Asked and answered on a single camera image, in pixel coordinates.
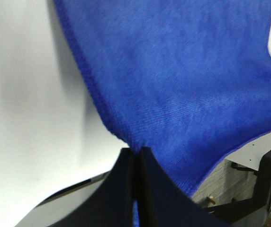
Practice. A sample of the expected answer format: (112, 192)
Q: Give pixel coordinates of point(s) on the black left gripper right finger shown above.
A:
(160, 203)

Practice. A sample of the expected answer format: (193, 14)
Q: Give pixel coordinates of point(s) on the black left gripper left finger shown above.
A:
(112, 203)

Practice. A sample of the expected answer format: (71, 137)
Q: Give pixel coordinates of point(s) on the blue microfibre towel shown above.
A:
(189, 79)

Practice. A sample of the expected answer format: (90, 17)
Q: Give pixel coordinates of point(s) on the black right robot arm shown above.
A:
(251, 212)

